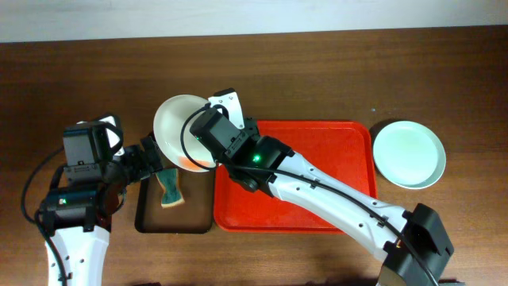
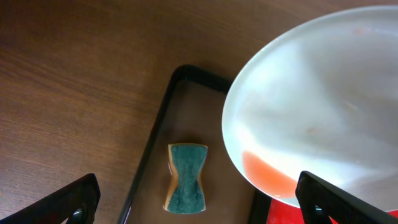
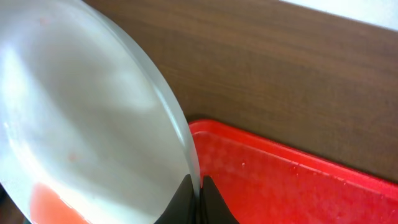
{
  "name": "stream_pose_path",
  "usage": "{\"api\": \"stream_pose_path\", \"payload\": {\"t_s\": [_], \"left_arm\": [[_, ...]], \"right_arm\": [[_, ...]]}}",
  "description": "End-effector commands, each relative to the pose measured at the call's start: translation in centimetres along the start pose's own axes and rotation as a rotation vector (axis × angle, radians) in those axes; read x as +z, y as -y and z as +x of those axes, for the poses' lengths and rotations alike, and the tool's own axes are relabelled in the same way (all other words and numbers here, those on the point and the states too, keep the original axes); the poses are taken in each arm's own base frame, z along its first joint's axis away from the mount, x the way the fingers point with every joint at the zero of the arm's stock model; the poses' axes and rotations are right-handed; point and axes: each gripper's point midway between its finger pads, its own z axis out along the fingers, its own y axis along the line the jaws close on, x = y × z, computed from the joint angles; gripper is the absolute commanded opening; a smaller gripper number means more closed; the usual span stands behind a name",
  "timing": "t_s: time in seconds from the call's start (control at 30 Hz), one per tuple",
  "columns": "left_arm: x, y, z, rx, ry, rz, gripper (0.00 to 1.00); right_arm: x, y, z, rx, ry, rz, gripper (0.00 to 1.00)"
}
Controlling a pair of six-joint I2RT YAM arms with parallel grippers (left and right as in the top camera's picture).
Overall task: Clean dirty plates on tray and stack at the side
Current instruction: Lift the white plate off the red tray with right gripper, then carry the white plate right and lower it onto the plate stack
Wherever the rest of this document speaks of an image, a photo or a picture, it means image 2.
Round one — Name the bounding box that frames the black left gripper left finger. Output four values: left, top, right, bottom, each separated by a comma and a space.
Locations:
1, 173, 101, 224

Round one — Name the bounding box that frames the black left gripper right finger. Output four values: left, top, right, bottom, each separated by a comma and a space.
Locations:
295, 171, 397, 224

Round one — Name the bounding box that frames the white plate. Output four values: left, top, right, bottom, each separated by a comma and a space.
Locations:
222, 5, 397, 211

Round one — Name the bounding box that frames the green and orange sponge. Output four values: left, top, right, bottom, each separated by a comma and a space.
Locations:
164, 143, 208, 215

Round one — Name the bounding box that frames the red plastic tray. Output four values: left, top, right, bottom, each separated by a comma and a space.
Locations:
266, 198, 398, 224

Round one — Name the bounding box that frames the black small tray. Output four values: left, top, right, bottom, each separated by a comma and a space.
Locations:
118, 65, 271, 223

